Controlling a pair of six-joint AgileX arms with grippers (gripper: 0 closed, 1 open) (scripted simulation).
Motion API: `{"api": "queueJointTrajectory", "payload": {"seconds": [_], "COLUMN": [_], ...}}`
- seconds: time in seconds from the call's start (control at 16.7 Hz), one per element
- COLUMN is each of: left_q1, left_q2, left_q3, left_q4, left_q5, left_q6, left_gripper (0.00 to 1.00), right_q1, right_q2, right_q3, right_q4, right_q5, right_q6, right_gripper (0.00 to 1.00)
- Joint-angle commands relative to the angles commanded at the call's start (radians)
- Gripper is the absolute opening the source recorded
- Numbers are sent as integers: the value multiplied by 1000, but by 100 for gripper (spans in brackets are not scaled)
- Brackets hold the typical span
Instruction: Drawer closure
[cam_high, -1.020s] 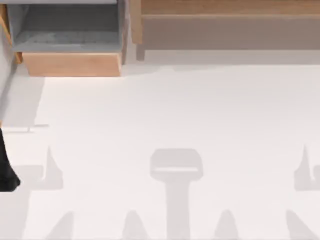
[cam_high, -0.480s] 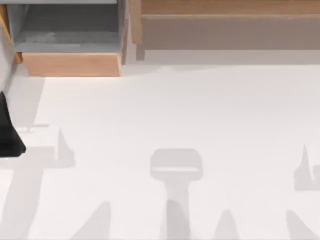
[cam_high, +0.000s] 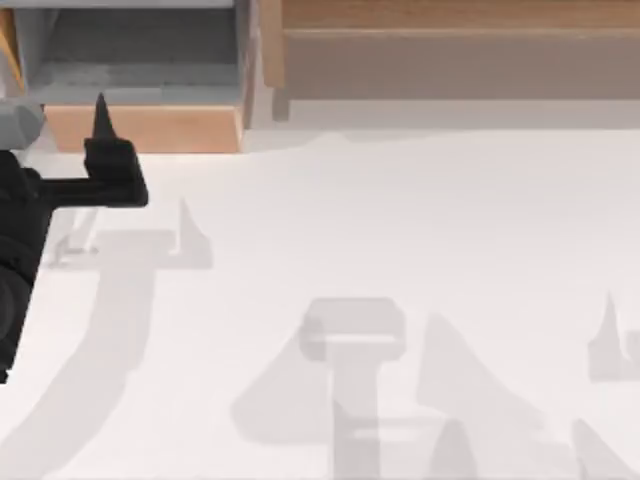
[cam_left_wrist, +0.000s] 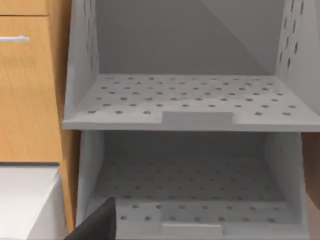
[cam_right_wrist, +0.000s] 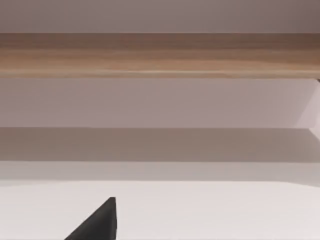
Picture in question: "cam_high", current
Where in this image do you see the pale wooden drawer front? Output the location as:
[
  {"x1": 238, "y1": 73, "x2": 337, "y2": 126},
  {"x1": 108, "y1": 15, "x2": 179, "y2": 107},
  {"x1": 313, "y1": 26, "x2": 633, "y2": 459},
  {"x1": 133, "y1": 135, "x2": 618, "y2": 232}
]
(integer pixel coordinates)
[{"x1": 41, "y1": 102, "x2": 245, "y2": 155}]

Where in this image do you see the pale grey rounded box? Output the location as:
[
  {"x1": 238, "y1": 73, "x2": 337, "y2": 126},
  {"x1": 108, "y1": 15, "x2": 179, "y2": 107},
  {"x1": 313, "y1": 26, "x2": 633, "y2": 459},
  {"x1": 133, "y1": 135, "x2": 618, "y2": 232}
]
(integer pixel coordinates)
[{"x1": 0, "y1": 98, "x2": 47, "y2": 152}]

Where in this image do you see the grey pierced drawer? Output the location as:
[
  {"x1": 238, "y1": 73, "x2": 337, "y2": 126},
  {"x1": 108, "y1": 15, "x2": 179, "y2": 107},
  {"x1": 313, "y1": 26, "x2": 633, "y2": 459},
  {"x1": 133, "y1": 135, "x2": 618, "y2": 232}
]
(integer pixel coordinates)
[{"x1": 13, "y1": 0, "x2": 262, "y2": 147}]

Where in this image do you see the wooden cupboard side panel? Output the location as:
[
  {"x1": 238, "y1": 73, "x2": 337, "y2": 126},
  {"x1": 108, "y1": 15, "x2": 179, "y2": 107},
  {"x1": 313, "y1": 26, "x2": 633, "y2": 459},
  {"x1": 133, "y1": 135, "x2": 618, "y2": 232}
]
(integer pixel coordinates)
[{"x1": 0, "y1": 8, "x2": 26, "y2": 97}]

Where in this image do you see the wooden open shelf cupboard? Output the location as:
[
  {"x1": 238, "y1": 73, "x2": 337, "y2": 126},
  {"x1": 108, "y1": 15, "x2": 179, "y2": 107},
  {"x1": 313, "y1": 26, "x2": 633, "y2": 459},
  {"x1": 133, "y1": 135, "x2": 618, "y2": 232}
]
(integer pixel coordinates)
[{"x1": 258, "y1": 0, "x2": 640, "y2": 123}]

